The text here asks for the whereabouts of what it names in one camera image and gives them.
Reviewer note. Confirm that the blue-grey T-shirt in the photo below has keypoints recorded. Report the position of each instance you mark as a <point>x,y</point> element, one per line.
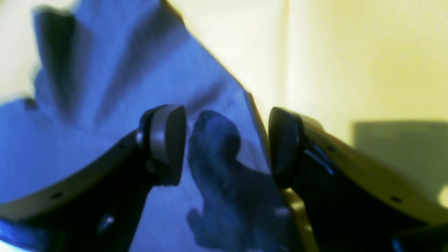
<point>103,65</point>

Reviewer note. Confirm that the right gripper white left finger image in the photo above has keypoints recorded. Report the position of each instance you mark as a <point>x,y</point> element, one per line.
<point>98,208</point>

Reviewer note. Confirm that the yellow table cloth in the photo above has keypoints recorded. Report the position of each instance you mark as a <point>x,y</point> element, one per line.
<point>361,70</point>

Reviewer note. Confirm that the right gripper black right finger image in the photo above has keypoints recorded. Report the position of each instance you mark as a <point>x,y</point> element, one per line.
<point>353,203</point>

